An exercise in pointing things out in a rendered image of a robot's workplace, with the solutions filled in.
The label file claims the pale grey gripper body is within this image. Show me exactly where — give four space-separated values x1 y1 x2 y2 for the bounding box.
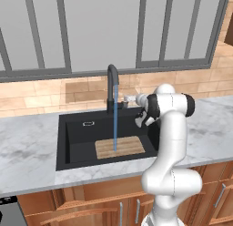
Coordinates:
123 94 138 105

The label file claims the blue water stream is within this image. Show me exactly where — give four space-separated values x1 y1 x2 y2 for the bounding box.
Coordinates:
113 83 119 152

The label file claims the black faucet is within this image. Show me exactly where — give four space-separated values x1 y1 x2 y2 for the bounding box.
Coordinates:
106 64 125 114

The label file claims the wooden cutting board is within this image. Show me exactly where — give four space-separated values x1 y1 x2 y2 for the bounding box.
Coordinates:
94 136 146 160

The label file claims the black sink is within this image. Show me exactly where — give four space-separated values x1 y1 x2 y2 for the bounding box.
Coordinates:
55 106 162 172

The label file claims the grey framed window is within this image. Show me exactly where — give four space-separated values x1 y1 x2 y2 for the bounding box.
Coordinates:
0 0 232 84

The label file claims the wooden cupboard door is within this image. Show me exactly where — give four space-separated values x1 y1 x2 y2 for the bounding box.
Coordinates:
128 192 157 226
17 187 131 226
208 178 233 226

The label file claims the grey dishwasher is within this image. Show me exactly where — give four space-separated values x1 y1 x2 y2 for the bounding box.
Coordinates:
0 195 29 226

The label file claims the silver sink overflow ring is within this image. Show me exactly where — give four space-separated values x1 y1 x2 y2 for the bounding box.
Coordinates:
82 120 96 128

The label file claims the silver cupboard handle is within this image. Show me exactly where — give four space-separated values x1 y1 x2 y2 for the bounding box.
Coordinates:
213 182 227 209
118 201 125 226
135 198 141 224

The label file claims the brown wall cabinet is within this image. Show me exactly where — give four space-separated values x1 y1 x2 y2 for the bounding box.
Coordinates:
223 10 233 48

